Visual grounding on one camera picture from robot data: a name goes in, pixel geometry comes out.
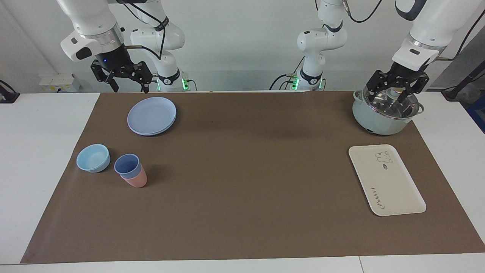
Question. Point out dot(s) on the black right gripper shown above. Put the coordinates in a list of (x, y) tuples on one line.
[(113, 60)]

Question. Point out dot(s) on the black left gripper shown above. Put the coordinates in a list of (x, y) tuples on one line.
[(403, 74)]

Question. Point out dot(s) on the blue cup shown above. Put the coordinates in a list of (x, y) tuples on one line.
[(127, 167)]

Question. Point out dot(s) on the pink cup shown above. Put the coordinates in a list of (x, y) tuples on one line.
[(137, 181)]

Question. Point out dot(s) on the cream rectangular tray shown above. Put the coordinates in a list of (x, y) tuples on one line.
[(386, 182)]

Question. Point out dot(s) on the glass pot lid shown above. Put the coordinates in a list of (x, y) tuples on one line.
[(394, 108)]

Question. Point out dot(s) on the pale green pot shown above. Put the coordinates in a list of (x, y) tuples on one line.
[(373, 123)]

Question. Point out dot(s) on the blue plate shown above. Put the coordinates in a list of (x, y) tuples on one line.
[(151, 115)]

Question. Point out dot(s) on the black stand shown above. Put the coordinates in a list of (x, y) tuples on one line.
[(454, 91)]

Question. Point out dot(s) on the blue box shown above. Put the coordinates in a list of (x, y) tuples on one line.
[(478, 113)]

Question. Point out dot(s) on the light blue bowl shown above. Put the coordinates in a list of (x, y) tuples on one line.
[(93, 158)]

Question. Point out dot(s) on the brown table mat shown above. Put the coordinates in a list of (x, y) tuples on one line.
[(246, 189)]

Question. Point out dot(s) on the white wall socket strip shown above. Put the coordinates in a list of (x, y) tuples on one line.
[(57, 81)]

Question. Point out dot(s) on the black clamp mount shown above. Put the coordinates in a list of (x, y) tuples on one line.
[(7, 96)]

